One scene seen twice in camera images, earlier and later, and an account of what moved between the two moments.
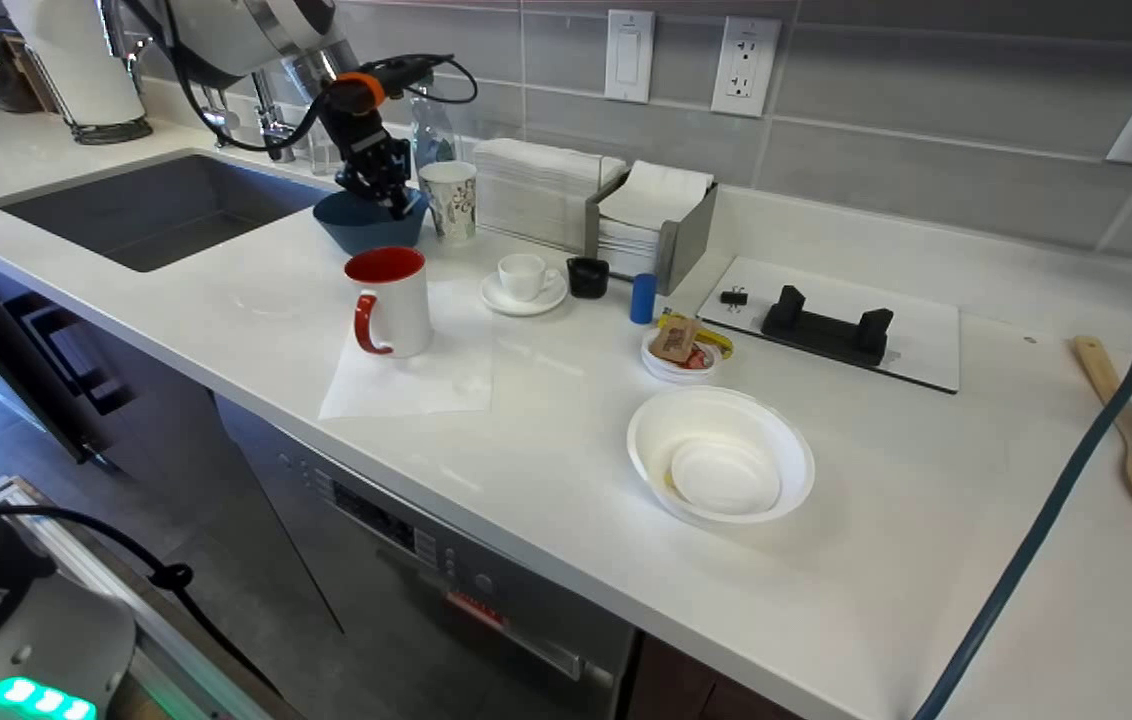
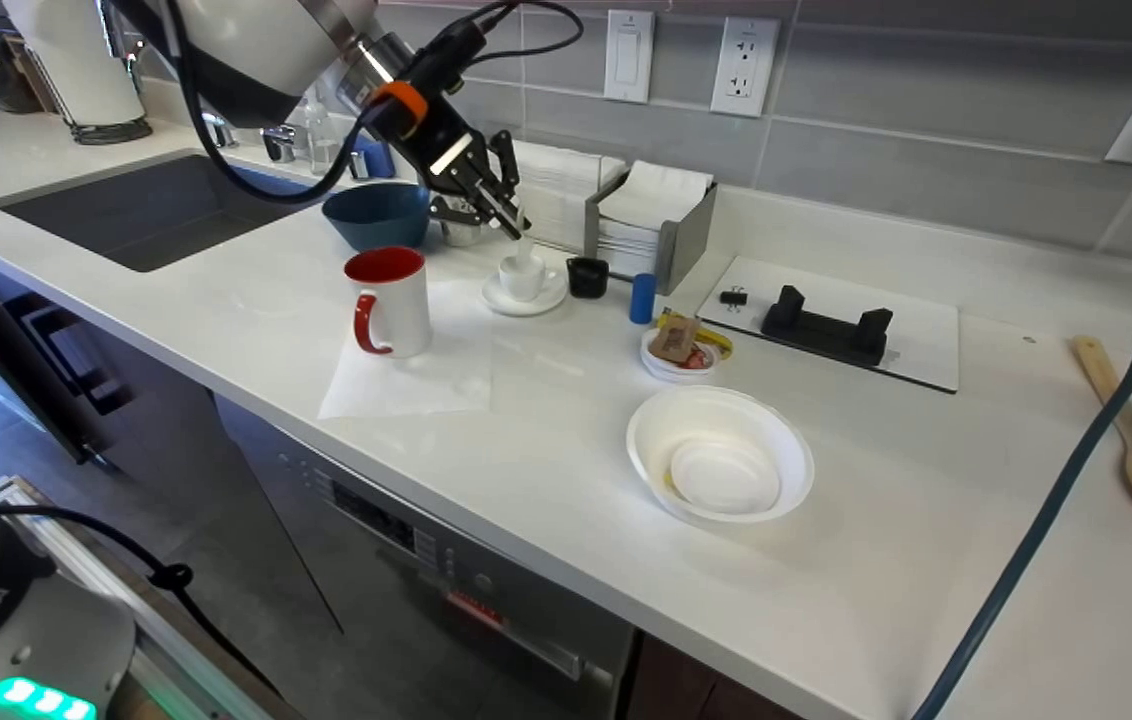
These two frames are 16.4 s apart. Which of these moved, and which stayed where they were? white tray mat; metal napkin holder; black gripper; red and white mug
Moved: black gripper
Stayed: white tray mat; red and white mug; metal napkin holder
